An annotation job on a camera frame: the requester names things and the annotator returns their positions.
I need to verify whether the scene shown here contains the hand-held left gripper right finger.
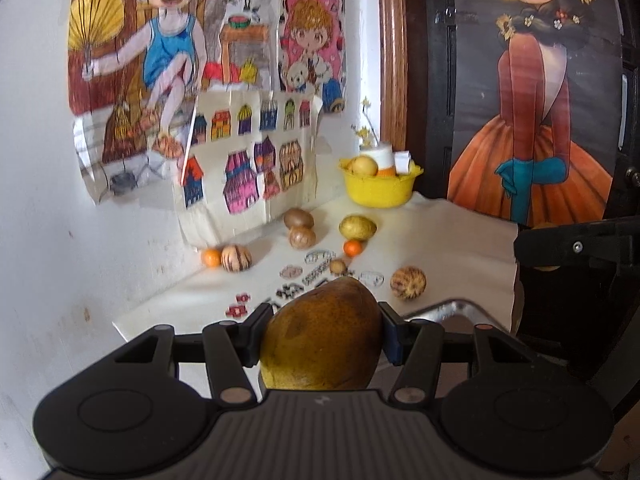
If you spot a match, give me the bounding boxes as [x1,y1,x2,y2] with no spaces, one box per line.
[378,301,540,407]

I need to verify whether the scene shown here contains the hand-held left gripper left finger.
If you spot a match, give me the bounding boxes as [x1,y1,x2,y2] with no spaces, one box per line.
[112,304,275,408]

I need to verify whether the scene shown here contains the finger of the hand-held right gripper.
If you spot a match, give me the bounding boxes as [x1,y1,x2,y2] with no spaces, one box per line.
[514,217,640,277]

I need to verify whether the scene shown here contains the striped round melon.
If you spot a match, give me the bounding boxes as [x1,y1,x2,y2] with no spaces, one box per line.
[390,266,427,301]
[221,244,253,273]

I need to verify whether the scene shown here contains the large brown-yellow mango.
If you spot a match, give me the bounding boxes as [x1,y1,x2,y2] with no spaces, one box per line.
[259,276,382,392]

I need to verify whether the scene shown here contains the metal tray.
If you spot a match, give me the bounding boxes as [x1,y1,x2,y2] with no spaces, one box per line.
[403,299,517,337]

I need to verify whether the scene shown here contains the white printed tablecloth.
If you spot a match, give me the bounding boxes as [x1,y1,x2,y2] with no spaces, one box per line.
[112,192,522,397]

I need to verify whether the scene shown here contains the small yellow mango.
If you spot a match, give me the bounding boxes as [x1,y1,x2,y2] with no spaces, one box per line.
[339,215,377,242]

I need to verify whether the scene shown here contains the brown oval kiwi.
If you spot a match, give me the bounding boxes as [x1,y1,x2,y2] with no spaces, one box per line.
[284,208,315,231]

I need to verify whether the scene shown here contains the dark poster of orange dress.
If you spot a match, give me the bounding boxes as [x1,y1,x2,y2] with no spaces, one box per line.
[446,0,627,227]

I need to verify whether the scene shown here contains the yellow plastic bowl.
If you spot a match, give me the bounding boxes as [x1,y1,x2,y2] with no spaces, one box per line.
[338,156,425,208]

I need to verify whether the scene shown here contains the drawing of colourful houses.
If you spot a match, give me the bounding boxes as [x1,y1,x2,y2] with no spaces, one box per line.
[177,91,324,248]

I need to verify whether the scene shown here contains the yellow pear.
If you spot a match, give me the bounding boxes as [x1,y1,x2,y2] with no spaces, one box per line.
[347,155,379,177]

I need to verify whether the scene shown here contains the white bottle with orange band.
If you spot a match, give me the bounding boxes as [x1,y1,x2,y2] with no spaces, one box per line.
[361,142,396,177]

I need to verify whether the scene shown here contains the yellow flower sprig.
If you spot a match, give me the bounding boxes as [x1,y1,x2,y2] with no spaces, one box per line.
[352,97,382,147]

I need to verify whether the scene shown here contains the drawing of girl with puppy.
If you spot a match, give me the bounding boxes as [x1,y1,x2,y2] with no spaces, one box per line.
[276,0,349,114]

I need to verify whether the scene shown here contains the drawing of child with fan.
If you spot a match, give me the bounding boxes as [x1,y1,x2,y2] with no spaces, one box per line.
[67,0,282,207]

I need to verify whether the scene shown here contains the wooden frame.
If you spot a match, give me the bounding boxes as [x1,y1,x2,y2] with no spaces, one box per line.
[375,0,409,154]

